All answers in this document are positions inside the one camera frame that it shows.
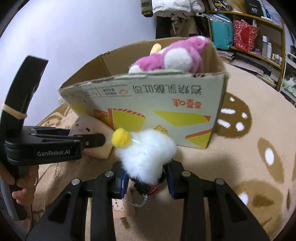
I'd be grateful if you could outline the white fluffy plush keychain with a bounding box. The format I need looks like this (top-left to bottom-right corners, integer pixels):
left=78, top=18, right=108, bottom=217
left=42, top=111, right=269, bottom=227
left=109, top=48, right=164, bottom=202
left=111, top=128, right=177, bottom=195

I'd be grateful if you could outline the pink bear plush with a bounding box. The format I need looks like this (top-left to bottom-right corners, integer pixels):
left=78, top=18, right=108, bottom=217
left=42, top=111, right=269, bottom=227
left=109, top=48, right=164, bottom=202
left=128, top=36, right=209, bottom=74

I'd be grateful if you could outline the yellow dog plush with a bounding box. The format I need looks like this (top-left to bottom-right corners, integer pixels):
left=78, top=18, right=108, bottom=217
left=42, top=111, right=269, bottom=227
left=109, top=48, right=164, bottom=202
left=150, top=43, right=162, bottom=55

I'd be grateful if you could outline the person's left hand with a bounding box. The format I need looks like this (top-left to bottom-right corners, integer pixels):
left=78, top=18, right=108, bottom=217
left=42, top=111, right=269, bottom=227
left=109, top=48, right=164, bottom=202
left=1, top=163, right=39, bottom=206

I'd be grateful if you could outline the paper hang tag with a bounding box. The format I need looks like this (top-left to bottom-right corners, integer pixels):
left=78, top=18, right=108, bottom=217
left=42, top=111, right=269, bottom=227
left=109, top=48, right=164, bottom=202
left=112, top=190, right=135, bottom=219

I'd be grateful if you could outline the pink square face plush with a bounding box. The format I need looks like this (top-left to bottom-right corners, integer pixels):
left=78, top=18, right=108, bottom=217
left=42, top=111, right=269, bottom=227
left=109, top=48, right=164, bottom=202
left=69, top=115, right=114, bottom=160

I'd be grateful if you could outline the beige patterned carpet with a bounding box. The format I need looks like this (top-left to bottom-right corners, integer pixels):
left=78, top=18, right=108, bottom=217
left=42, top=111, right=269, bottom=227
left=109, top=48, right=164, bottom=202
left=33, top=63, right=295, bottom=240

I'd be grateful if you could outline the cardboard box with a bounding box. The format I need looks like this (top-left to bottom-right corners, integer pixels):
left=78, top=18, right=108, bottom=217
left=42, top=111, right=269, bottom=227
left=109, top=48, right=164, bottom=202
left=59, top=37, right=228, bottom=149

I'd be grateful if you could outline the white trolley cart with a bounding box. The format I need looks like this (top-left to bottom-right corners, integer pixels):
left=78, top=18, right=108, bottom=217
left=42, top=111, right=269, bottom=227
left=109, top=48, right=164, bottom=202
left=280, top=45, right=296, bottom=107

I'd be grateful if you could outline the stack of books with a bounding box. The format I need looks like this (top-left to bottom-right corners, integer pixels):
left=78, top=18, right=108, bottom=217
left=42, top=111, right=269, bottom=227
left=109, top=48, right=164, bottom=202
left=217, top=50, right=235, bottom=62

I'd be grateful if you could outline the wooden shelf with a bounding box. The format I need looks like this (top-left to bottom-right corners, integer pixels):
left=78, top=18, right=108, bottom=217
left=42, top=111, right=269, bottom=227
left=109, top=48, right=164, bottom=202
left=204, top=1, right=286, bottom=90

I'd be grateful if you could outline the red gift bag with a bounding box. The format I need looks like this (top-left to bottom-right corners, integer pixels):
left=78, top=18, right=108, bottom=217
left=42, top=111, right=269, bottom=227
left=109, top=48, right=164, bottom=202
left=233, top=20, right=258, bottom=52

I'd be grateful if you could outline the teal bag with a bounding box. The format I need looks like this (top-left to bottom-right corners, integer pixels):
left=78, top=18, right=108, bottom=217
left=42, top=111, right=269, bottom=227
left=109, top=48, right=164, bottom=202
left=209, top=14, right=234, bottom=50

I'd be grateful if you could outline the black box with 40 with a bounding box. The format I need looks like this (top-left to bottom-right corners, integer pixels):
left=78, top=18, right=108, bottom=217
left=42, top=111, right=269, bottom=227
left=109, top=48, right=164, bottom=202
left=245, top=0, right=264, bottom=17

